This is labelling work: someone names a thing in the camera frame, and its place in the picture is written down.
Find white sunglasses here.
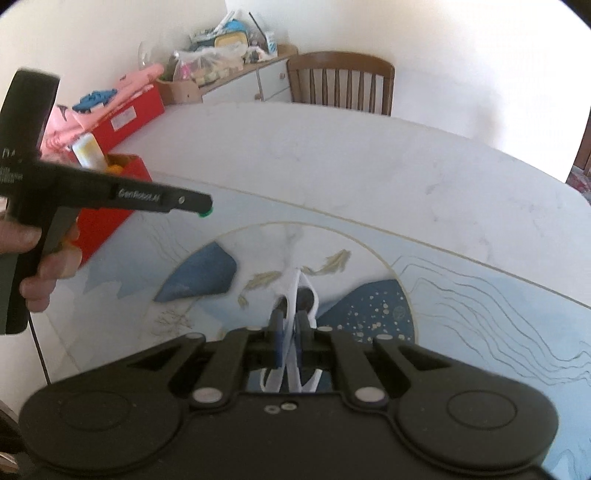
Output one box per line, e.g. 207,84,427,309
259,269,322,393

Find orange fruit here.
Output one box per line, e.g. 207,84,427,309
107,164,124,175

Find black cable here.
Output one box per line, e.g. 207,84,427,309
27,313,52,387

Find plastic bag with items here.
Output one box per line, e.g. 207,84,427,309
172,42,247,86

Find pink cloth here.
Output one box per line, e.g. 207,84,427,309
41,64,164,158

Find wooden chair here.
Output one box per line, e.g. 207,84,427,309
287,51,396,116

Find small green object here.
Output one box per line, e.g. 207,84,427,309
198,208,213,218

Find white yellow bottle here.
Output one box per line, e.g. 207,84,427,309
71,133,108,172

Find white wooden cabinet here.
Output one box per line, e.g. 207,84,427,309
156,44,301,106

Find blue cloth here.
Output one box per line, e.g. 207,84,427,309
72,89,117,113

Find red tin tray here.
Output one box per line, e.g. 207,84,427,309
67,152,153,269

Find red cardboard box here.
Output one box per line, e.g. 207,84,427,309
91,84,164,153

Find person left hand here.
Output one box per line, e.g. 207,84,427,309
1,211,82,313

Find clear glass jar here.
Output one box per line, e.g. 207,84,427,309
137,38,176,69

